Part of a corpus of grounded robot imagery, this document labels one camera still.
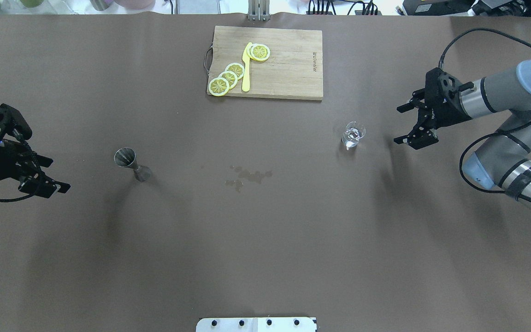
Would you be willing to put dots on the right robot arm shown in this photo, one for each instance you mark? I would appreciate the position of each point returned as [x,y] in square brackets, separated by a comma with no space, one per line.
[496,163]

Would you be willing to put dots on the clear glass beaker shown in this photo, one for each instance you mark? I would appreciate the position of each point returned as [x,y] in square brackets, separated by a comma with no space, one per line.
[353,133]

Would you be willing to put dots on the aluminium frame post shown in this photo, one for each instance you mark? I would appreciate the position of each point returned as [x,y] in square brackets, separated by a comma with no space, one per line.
[258,10]

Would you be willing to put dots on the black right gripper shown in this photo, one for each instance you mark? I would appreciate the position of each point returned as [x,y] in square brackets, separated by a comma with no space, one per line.
[445,119]

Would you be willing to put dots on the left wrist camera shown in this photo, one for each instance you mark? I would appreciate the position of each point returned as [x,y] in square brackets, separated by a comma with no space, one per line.
[13,123]

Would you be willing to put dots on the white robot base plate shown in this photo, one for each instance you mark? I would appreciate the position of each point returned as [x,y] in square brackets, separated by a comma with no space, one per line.
[257,324]

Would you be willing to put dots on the lemon slice front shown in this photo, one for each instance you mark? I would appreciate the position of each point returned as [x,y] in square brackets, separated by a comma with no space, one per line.
[219,86]

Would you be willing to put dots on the yellow plastic knife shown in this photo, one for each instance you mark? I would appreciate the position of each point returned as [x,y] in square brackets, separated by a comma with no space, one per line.
[246,59]

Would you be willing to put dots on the steel jigger measuring cup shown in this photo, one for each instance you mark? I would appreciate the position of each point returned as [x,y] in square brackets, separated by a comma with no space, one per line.
[126,158]

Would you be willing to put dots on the lemon slice top pair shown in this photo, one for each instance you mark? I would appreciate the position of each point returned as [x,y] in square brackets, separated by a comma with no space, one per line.
[258,52]

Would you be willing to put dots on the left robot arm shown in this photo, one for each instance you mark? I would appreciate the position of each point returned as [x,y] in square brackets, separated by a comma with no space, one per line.
[26,196]

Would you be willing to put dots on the wooden cutting board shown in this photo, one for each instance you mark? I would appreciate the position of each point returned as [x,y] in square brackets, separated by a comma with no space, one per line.
[294,70]

